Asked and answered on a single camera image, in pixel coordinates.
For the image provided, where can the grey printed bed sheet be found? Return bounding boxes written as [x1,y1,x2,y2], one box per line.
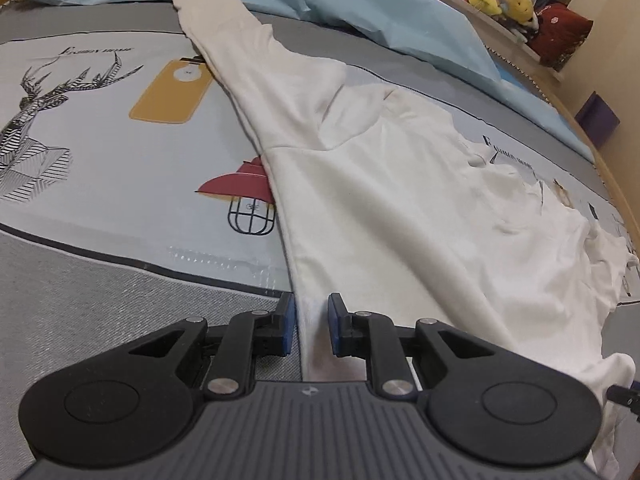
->
[1,4,639,479]

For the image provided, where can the purple box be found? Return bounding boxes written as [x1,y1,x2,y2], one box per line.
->
[575,92,620,148]

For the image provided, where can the wooden bed frame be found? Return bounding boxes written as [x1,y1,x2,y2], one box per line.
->
[528,67,639,249]

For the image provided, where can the dark red cushion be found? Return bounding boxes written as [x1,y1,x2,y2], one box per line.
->
[528,2,593,72]

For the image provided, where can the window sill ledge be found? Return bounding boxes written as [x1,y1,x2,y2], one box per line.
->
[440,0,564,86]

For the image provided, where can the light blue quilt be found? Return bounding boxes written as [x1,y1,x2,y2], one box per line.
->
[14,0,597,164]

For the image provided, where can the white long-sleeve shirt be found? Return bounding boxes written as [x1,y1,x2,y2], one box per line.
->
[169,0,640,480]

